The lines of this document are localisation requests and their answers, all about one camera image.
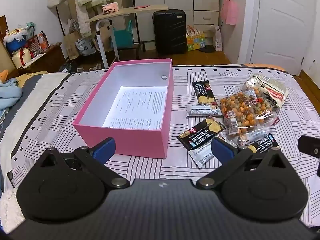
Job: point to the teal bag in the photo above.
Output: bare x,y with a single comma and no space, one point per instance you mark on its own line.
123,37

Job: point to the striped bedsheet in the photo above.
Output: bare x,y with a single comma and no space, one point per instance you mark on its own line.
160,167

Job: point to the black stool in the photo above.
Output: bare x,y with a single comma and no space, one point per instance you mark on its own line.
132,52

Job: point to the orange bottle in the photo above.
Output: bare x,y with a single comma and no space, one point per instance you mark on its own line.
43,42

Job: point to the pink tissue box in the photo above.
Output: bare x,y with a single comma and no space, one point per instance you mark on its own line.
110,7

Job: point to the cream box with red ribbon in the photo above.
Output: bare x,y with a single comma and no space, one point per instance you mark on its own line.
21,57

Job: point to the large black snack packet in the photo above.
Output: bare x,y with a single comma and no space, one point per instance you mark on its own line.
200,133

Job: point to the clear bag of coated nuts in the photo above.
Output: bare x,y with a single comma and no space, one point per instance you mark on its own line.
246,110

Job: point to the brown paper bag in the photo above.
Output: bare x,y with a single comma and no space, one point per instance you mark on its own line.
71,43

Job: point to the printed paper sheet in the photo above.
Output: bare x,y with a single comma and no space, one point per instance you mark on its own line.
140,110

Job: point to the blue and white plush bundle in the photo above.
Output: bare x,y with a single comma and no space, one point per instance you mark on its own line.
15,38

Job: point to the small white snack packet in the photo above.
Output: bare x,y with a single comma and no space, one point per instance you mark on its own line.
203,156

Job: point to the pink hanging bag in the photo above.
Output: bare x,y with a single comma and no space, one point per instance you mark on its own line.
230,12

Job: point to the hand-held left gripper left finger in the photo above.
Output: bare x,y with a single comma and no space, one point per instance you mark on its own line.
105,150

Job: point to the black snack bar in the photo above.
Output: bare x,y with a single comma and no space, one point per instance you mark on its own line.
204,92

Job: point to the black suitcase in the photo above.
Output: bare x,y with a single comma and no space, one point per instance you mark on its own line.
170,31

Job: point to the cream snack bag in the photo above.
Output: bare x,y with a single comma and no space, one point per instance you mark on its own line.
272,90

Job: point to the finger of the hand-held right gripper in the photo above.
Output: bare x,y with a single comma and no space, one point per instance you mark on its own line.
308,146

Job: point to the white door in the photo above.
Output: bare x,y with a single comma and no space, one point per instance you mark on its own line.
280,25

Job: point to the orange mattress cover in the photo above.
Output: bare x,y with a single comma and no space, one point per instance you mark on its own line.
270,67

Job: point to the dark wood nightstand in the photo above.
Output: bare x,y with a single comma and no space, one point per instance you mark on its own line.
50,58

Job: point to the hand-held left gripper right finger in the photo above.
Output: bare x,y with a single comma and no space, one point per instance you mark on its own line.
221,151

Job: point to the colourful cardboard box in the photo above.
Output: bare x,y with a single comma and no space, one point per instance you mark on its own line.
196,42

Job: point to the white standing bag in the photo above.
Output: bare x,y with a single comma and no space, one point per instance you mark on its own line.
218,38

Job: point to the grey-white snack packet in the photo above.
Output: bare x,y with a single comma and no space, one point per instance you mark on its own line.
250,136

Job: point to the pink cardboard box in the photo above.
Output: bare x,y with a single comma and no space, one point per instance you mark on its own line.
140,137

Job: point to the white fleece blanket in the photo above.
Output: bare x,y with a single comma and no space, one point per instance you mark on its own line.
10,205

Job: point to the grey and cream quilt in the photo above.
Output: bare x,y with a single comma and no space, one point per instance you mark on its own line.
27,92

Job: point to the red booklet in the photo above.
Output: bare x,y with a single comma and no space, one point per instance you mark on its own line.
142,6

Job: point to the grey-white plastic bag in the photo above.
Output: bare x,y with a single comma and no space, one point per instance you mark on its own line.
85,46

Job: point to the blue blanket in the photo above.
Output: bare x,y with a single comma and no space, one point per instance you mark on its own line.
8,92

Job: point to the light wood desk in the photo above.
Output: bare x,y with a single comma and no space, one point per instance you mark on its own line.
130,11

